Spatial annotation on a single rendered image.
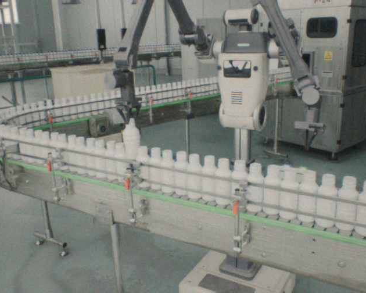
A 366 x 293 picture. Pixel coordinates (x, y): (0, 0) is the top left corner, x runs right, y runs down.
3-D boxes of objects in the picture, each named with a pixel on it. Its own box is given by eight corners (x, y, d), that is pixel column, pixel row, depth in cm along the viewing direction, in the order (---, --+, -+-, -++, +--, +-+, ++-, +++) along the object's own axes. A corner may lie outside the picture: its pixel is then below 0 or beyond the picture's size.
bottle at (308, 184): (294, 221, 121) (298, 174, 116) (299, 213, 126) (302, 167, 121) (314, 225, 118) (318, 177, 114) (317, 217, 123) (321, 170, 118)
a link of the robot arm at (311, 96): (316, 75, 137) (293, 85, 140) (313, 66, 127) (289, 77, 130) (329, 104, 135) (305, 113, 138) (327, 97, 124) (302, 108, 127)
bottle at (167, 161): (162, 188, 152) (160, 149, 147) (176, 187, 151) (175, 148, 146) (161, 193, 146) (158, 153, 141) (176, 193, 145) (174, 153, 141)
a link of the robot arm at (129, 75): (136, 69, 145) (125, 68, 148) (125, 71, 139) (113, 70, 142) (137, 86, 147) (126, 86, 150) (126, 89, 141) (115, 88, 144)
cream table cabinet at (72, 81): (119, 131, 651) (113, 63, 617) (139, 138, 606) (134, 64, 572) (59, 145, 583) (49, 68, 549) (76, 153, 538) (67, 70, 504)
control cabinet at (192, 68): (210, 107, 834) (208, 17, 779) (226, 110, 798) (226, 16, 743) (182, 113, 784) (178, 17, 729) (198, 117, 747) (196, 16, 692)
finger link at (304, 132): (318, 151, 130) (321, 124, 130) (297, 149, 133) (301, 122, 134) (321, 152, 136) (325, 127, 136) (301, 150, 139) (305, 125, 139)
